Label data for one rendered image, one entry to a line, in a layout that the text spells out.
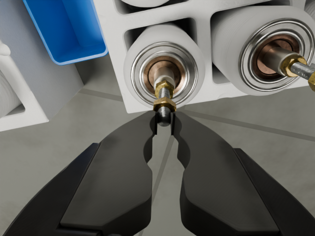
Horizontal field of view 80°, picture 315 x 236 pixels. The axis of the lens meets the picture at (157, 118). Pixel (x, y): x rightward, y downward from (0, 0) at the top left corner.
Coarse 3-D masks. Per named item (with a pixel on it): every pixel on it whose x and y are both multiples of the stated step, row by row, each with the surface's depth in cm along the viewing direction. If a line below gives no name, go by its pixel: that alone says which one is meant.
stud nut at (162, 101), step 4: (156, 100) 14; (160, 100) 14; (164, 100) 14; (168, 100) 14; (156, 104) 14; (160, 104) 14; (164, 104) 14; (168, 104) 14; (172, 104) 14; (156, 108) 14; (172, 108) 14
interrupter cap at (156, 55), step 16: (144, 48) 20; (160, 48) 20; (176, 48) 20; (144, 64) 20; (160, 64) 21; (176, 64) 21; (192, 64) 20; (144, 80) 21; (176, 80) 22; (192, 80) 21; (144, 96) 22; (176, 96) 22
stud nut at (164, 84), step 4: (156, 84) 18; (160, 84) 17; (164, 84) 17; (168, 84) 17; (156, 88) 17; (160, 88) 17; (168, 88) 17; (172, 88) 17; (156, 92) 17; (172, 92) 17; (156, 96) 18; (172, 96) 18
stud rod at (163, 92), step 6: (162, 90) 17; (168, 90) 17; (162, 96) 16; (168, 96) 16; (162, 108) 14; (168, 108) 14; (162, 114) 13; (168, 114) 13; (162, 120) 13; (168, 120) 13
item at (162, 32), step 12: (156, 24) 27; (168, 24) 26; (144, 36) 20; (156, 36) 20; (168, 36) 19; (180, 36) 20; (132, 48) 20; (192, 48) 20; (132, 60) 21; (204, 72) 22; (192, 96) 23
